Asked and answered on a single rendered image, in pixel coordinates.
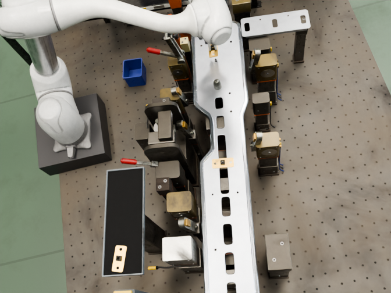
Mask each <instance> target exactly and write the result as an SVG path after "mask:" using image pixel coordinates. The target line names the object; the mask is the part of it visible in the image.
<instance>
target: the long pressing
mask: <svg viewBox="0 0 391 293"><path fill-rule="evenodd" d="M232 23H233V25H232V33H231V36H230V38H229V39H228V40H227V41H226V42H225V43H224V44H222V45H218V56H217V57H212V58H210V57H209V51H208V44H205V41H204V39H202V40H199V38H198V37H193V36H192V35H191V59H192V74H193V102H194V107H195V108H196V109H197V110H198V111H199V112H201V113H202V114H203V115H204V116H206V117H207V118H208V119H209V130H210V141H211V147H210V150H209V151H208V152H207V153H206V155H205V156H204V157H203V158H202V159H201V160H200V163H199V174H200V201H201V227H202V253H203V267H204V293H228V290H227V284H229V283H235V285H236V293H260V289H259V282H258V269H257V257H256V250H255V237H254V225H253V213H252V206H251V193H250V181H249V173H248V161H247V148H246V136H245V129H244V112H245V110H246V107H247V104H248V91H247V80H246V68H245V61H244V50H243V38H242V32H241V25H240V23H239V22H236V21H232ZM230 41H232V42H230ZM200 45H202V46H200ZM215 58H216V59H217V62H215ZM215 79H219V80H220V81H221V85H222V88H221V89H219V90H216V89H215V88H214V85H213V82H214V80H215ZM229 92H230V93H231V94H229ZM217 98H222V102H223V108H220V109H217V108H216V107H215V99H217ZM231 110H232V113H230V111H231ZM218 116H223V118H224V128H217V125H216V118H217V117H218ZM219 135H224V136H225V142H226V158H233V159H234V166H233V167H227V169H228V183H229V192H228V193H227V194H222V193H221V180H220V168H216V169H213V168H212V160H213V159H219V152H218V136H219ZM237 191H238V192H239V193H238V194H237ZM212 194H213V195H212ZM225 197H228V198H229V199H230V216H223V215H222V198H225ZM226 224H230V225H231V226H232V240H233V242H232V244H228V245H226V244H225V243H224V234H223V226H224V225H226ZM215 248H216V249H217V250H216V251H215ZM226 253H232V254H233V257H234V273H233V274H227V273H226V262H225V254H226Z"/></svg>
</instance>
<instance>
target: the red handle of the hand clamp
mask: <svg viewBox="0 0 391 293"><path fill-rule="evenodd" d="M146 51H147V52H148V53H153V54H156V55H163V56H168V57H172V58H177V57H176V56H175V54H174V53H171V52H166V51H162V50H160V49H155V48H150V47H148V48H147V49H146Z"/></svg>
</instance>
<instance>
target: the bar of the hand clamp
mask: <svg viewBox="0 0 391 293"><path fill-rule="evenodd" d="M178 38H179V35H178V34H174V35H173V34H169V33H165V36H164V37H163V38H162V40H165V41H166V42H167V44H168V45H169V47H170V48H171V50H172V52H173V53H174V54H175V56H176V57H177V59H178V60H179V59H183V57H182V55H183V56H184V57H185V55H184V53H183V52H182V50H181V49H180V47H179V45H178V44H177V42H176V40H178ZM175 39H176V40H175ZM181 54H182V55H181Z"/></svg>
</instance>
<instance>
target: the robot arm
mask: <svg viewBox="0 0 391 293"><path fill-rule="evenodd" d="M1 2H2V7H1V8H0V35H1V36H3V37H6V38H11V39H17V40H24V41H25V43H26V46H27V49H28V52H29V54H30V57H31V60H32V64H31V66H30V75H31V79H32V82H33V87H34V90H35V94H36V97H37V101H38V105H37V108H36V112H35V114H36V119H37V122H38V124H39V125H40V127H41V128H42V129H43V130H44V131H45V132H46V133H47V134H48V135H49V136H50V137H52V138H53V139H54V140H55V145H54V151H55V152H56V153H58V152H61V151H67V155H68V158H71V159H72V158H74V155H75V151H76V149H91V147H92V144H91V119H92V114H91V113H85V114H83V115H80V114H79V111H78V109H77V106H76V104H75V101H74V98H73V91H72V85H71V81H70V77H69V73H68V70H67V67H66V65H65V63H64V61H63V60H62V59H61V58H59V57H57V56H56V52H55V48H54V45H53V42H52V38H51V34H53V33H56V32H59V31H62V30H64V29H67V28H69V27H71V26H74V25H75V24H78V23H81V22H83V21H86V20H89V19H93V18H107V19H113V20H117V21H120V22H124V23H128V24H132V25H134V26H139V27H142V28H146V29H149V30H153V31H157V32H161V33H169V34H180V33H187V34H191V35H192V36H193V37H198V38H199V40H202V39H204V41H205V44H208V48H209V51H211V45H214V47H215V50H217V45H222V44H224V43H225V42H226V41H227V40H228V39H229V38H230V36H231V33H232V25H233V23H232V17H231V14H230V11H229V8H228V6H227V4H226V2H225V0H189V2H190V4H188V5H187V8H186V9H185V10H184V11H183V12H182V13H179V14H177V15H162V14H159V13H155V12H152V11H149V10H146V9H143V8H139V7H137V6H133V5H130V4H128V3H124V2H121V1H117V0H1Z"/></svg>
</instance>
